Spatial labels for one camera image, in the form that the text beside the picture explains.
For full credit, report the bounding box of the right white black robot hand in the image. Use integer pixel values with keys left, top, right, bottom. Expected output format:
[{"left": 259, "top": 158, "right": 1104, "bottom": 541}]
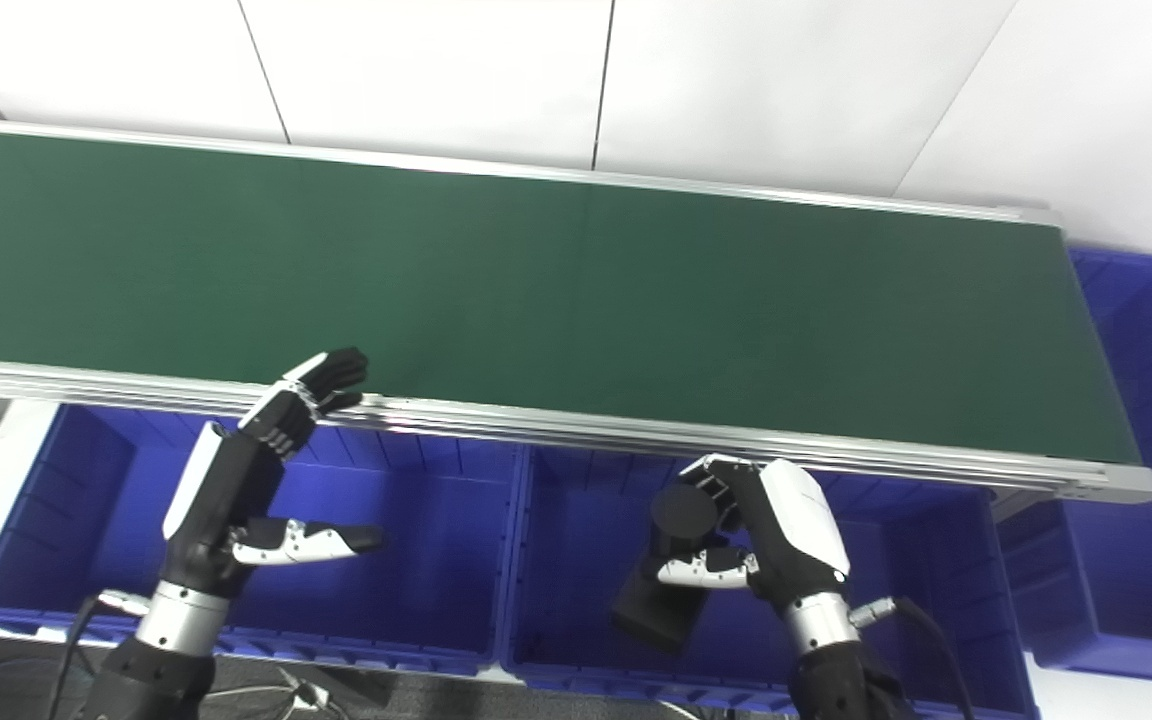
[{"left": 651, "top": 453, "right": 852, "bottom": 612}]

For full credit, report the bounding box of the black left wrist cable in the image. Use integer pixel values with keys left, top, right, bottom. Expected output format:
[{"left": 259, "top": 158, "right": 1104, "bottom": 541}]
[{"left": 46, "top": 590, "right": 153, "bottom": 720}]

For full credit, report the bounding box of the black cylinder-on-block part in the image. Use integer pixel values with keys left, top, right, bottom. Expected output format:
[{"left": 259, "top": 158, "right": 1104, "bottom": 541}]
[{"left": 611, "top": 483, "right": 739, "bottom": 657}]

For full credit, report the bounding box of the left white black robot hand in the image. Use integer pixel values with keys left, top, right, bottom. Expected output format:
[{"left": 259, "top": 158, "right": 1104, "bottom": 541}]
[{"left": 161, "top": 347, "right": 385, "bottom": 602}]

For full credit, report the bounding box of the green conveyor belt aluminium frame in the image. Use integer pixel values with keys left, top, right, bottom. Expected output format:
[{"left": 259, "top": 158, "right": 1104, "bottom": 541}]
[{"left": 0, "top": 88, "right": 1152, "bottom": 505}]

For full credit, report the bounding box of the blue plastic bin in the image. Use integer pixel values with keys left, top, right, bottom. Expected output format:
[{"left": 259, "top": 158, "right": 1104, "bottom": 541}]
[
  {"left": 0, "top": 403, "right": 533, "bottom": 674},
  {"left": 501, "top": 445, "right": 1042, "bottom": 720},
  {"left": 994, "top": 248, "right": 1152, "bottom": 689}
]

